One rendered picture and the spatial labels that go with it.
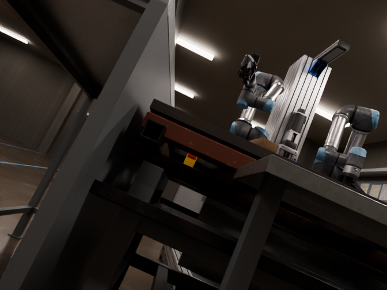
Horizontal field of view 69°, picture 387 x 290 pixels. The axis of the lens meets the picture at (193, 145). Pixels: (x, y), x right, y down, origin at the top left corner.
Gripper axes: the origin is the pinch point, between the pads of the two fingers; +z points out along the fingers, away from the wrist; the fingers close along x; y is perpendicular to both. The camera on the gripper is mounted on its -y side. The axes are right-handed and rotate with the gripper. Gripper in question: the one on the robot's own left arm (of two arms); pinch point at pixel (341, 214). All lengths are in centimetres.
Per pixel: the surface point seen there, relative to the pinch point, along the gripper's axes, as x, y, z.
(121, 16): 58, 117, -18
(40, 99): -898, 668, -85
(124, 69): 80, 101, 4
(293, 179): 94, 63, 14
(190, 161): 5, 79, 8
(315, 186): 94, 60, 13
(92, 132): 80, 101, 19
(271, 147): 54, 58, -1
